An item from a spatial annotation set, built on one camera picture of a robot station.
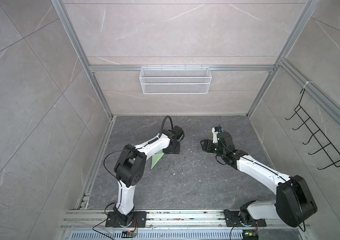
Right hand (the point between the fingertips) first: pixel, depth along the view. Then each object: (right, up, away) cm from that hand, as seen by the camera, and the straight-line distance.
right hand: (204, 140), depth 88 cm
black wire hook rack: (+48, -3, -22) cm, 53 cm away
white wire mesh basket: (-17, +40, +13) cm, 46 cm away
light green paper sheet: (-30, -11, +5) cm, 32 cm away
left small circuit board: (-41, -43, -17) cm, 62 cm away
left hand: (-18, -5, +6) cm, 20 cm away
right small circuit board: (+18, -44, -18) cm, 51 cm away
